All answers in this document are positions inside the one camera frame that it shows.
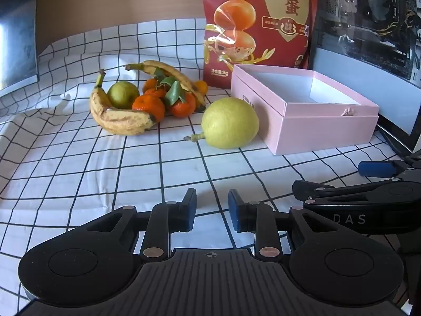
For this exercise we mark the orange tangerine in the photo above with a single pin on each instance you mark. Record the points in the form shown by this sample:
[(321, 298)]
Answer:
[(148, 108), (156, 92), (150, 85), (202, 87), (182, 108)]

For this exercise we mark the dark grey panel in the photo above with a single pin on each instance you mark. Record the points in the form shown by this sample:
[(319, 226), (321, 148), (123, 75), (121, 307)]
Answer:
[(16, 39)]

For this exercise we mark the pink cardboard box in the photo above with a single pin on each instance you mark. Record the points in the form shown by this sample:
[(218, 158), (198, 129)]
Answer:
[(315, 128)]

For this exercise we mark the black white printed carton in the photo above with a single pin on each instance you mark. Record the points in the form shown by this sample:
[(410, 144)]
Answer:
[(361, 23)]

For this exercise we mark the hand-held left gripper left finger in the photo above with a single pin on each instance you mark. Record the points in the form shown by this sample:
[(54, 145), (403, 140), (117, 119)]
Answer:
[(188, 210)]

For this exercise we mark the small green pear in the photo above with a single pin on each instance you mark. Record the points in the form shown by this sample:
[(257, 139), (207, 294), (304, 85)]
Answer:
[(123, 93)]

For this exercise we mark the slim brown-spotted banana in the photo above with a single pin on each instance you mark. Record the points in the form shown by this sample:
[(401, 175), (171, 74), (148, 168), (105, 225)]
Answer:
[(164, 67)]

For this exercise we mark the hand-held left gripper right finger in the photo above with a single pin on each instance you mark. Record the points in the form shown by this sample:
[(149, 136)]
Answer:
[(234, 212)]

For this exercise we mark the red snack bag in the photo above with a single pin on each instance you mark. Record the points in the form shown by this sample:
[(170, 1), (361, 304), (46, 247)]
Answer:
[(279, 46)]

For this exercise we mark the white black-grid cloth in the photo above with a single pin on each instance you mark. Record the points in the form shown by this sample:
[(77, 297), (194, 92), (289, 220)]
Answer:
[(98, 171)]

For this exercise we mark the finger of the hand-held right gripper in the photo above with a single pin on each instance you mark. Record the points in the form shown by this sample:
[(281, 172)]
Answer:
[(315, 191), (376, 168)]

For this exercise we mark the fat bruised yellow banana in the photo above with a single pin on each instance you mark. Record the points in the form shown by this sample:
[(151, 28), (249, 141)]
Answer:
[(125, 121)]

